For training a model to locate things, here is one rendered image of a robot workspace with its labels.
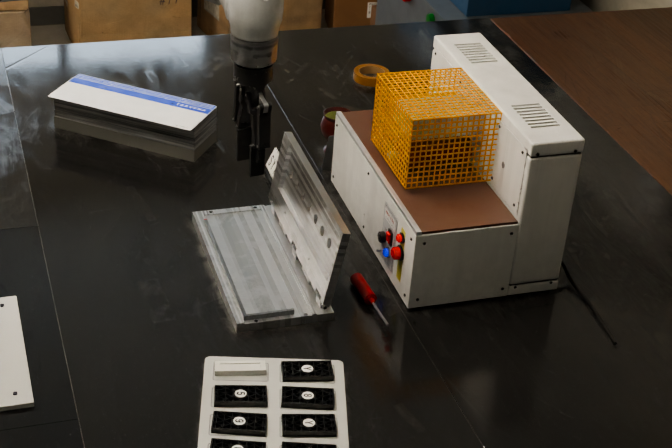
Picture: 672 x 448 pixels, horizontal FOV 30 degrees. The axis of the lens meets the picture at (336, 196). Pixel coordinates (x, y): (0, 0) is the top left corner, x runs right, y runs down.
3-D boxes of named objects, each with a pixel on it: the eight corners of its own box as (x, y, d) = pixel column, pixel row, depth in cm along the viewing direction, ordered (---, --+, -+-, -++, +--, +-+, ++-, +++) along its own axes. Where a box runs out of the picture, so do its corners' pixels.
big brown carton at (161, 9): (63, 26, 601) (59, -44, 583) (177, 20, 617) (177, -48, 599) (74, 62, 567) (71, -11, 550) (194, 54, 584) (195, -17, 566)
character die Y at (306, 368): (280, 365, 244) (281, 360, 243) (330, 365, 245) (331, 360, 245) (282, 381, 240) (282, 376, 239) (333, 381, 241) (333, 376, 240)
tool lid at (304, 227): (284, 131, 285) (291, 131, 285) (266, 203, 293) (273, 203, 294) (342, 233, 249) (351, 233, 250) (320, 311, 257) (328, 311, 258)
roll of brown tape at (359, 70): (352, 85, 357) (353, 77, 356) (353, 70, 366) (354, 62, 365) (389, 88, 358) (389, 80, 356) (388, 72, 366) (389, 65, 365)
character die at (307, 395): (281, 390, 238) (282, 385, 237) (333, 393, 238) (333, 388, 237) (280, 407, 233) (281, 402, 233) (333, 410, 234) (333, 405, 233)
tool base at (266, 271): (192, 220, 289) (192, 206, 288) (278, 211, 295) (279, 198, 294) (236, 332, 254) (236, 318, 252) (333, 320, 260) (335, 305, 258)
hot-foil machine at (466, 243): (329, 182, 309) (339, 40, 289) (479, 168, 320) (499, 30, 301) (440, 371, 248) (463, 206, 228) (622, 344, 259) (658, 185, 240)
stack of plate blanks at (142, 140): (54, 127, 324) (52, 92, 319) (80, 107, 334) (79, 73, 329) (194, 162, 313) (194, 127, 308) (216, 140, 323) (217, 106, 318)
